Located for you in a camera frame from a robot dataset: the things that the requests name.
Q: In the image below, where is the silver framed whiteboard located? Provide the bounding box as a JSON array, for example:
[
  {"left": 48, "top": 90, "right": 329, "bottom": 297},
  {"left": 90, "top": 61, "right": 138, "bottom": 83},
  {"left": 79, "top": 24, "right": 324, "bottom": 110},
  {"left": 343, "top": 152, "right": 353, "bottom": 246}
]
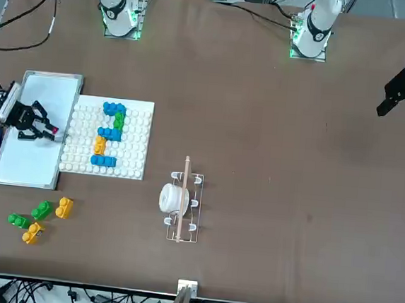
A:
[{"left": 0, "top": 67, "right": 86, "bottom": 193}]

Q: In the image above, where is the yellow two-stud block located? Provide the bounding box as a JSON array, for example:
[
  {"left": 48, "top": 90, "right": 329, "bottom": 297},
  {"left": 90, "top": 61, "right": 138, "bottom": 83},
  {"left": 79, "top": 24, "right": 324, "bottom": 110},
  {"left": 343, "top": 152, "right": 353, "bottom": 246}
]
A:
[
  {"left": 20, "top": 220, "right": 46, "bottom": 246},
  {"left": 92, "top": 135, "right": 109, "bottom": 157},
  {"left": 54, "top": 196, "right": 75, "bottom": 221}
]

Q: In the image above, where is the white cup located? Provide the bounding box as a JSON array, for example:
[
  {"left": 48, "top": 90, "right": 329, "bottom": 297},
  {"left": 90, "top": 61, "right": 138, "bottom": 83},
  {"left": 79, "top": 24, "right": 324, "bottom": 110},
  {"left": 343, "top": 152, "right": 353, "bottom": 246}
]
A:
[{"left": 158, "top": 182, "right": 190, "bottom": 217}]

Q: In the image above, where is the wooden rod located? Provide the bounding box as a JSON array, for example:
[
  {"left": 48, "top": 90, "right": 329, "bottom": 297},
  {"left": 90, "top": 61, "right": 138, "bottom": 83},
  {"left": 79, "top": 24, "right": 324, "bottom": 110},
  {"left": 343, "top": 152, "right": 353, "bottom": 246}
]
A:
[{"left": 175, "top": 155, "right": 192, "bottom": 244}]

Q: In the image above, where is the white studded baseplate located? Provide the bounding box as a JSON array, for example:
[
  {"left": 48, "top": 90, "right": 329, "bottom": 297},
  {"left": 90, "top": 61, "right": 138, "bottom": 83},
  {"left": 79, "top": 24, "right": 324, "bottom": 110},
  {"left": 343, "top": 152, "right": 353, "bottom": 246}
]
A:
[{"left": 57, "top": 93, "right": 155, "bottom": 182}]

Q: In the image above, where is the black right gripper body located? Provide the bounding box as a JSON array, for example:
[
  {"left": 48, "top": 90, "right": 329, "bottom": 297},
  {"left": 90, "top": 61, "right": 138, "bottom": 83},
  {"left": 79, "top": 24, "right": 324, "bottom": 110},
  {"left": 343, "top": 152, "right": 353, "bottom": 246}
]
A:
[{"left": 4, "top": 100, "right": 38, "bottom": 133}]

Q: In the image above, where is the white pen red cap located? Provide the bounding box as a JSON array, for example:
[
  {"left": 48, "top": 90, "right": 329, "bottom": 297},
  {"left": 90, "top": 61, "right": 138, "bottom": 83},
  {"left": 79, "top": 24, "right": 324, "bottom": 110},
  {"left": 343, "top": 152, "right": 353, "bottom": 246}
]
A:
[{"left": 45, "top": 126, "right": 61, "bottom": 142}]

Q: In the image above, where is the blue three-stud block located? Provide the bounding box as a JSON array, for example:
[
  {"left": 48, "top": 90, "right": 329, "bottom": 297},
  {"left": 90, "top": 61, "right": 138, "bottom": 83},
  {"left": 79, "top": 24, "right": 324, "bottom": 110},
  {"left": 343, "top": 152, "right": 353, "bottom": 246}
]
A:
[
  {"left": 101, "top": 100, "right": 128, "bottom": 118},
  {"left": 89, "top": 154, "right": 117, "bottom": 168},
  {"left": 96, "top": 126, "right": 123, "bottom": 143}
]

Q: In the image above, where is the black base cable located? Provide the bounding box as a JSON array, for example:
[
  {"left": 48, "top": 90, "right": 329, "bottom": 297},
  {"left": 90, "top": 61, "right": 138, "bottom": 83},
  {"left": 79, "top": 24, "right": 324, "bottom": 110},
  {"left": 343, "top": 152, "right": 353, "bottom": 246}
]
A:
[{"left": 213, "top": 0, "right": 298, "bottom": 31}]

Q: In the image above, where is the green two-stud block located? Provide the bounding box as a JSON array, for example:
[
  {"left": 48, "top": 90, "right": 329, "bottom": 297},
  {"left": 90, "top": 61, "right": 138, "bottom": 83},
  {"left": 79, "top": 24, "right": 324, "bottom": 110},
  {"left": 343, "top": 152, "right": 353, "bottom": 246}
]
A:
[
  {"left": 30, "top": 199, "right": 56, "bottom": 222},
  {"left": 112, "top": 111, "right": 127, "bottom": 132},
  {"left": 6, "top": 212, "right": 33, "bottom": 230}
]

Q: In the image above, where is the aluminium camera post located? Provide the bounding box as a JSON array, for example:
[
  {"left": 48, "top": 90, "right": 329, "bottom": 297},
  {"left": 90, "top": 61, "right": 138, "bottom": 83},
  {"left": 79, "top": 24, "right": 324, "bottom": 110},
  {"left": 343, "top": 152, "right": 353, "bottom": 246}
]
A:
[{"left": 168, "top": 278, "right": 200, "bottom": 303}]

